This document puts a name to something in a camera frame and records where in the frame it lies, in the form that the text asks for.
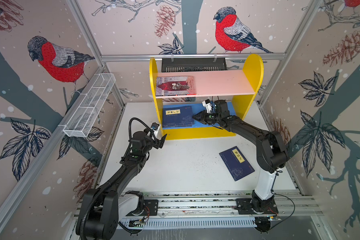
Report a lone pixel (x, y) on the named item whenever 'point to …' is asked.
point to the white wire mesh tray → (89, 105)
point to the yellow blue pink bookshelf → (191, 105)
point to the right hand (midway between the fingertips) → (192, 119)
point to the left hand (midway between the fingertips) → (158, 130)
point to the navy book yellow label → (177, 116)
